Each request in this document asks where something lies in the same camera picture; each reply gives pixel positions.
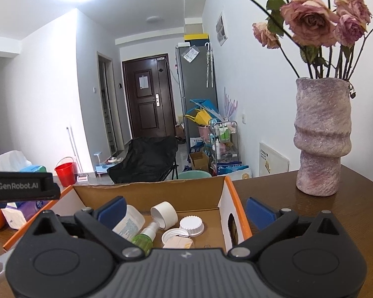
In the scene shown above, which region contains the white bottle with red cap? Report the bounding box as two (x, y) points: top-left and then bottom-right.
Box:
(112, 205), (145, 241)

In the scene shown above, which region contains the green spray bottle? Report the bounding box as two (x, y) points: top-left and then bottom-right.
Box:
(131, 222), (160, 256)

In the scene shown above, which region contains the white tape roll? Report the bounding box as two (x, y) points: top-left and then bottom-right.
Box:
(151, 201), (178, 230)

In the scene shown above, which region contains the white round jar lid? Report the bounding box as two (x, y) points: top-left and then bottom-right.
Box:
(179, 215), (205, 237)

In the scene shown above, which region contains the cream square plug adapter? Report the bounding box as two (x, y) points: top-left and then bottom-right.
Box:
(163, 235), (194, 250)

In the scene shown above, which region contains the blue tissue pack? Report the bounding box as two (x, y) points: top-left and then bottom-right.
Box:
(20, 165), (47, 173)

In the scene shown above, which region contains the red plastic bucket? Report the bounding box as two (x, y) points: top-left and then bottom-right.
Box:
(54, 157), (77, 188)

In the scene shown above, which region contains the black folding chair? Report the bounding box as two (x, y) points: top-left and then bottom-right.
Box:
(107, 136), (178, 184)

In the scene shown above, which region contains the red cardboard pumpkin box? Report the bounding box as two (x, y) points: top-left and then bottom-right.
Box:
(1, 176), (253, 255)

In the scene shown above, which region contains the brown cardboard box on floor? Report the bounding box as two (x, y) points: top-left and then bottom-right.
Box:
(189, 151), (209, 172)

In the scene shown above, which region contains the green plastic basin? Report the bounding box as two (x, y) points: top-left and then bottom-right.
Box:
(178, 170), (211, 180)

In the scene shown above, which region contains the pink textured ceramic vase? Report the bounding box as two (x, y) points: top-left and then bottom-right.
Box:
(294, 77), (352, 197)

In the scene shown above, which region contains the yellow watering can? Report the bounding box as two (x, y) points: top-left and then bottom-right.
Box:
(185, 109), (212, 126)

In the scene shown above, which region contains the dark brown entrance door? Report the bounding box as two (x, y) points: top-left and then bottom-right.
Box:
(122, 54), (176, 139)

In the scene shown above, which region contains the grey refrigerator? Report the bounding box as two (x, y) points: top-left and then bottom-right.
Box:
(175, 46), (218, 149)

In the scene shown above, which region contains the dried pink rose bouquet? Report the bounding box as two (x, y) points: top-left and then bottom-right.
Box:
(249, 0), (373, 81)

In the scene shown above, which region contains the metal wire trolley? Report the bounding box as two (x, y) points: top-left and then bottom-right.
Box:
(209, 119), (239, 164)

